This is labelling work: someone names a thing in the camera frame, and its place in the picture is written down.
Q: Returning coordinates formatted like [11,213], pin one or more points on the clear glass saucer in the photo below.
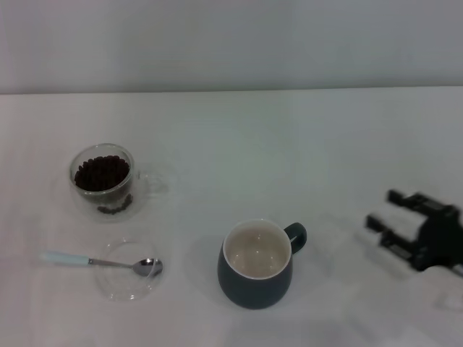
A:
[119,286]

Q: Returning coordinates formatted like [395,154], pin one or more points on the dark blue-grey ceramic mug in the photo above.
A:
[253,292]

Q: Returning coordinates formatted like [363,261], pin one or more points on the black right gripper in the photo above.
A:
[439,238]

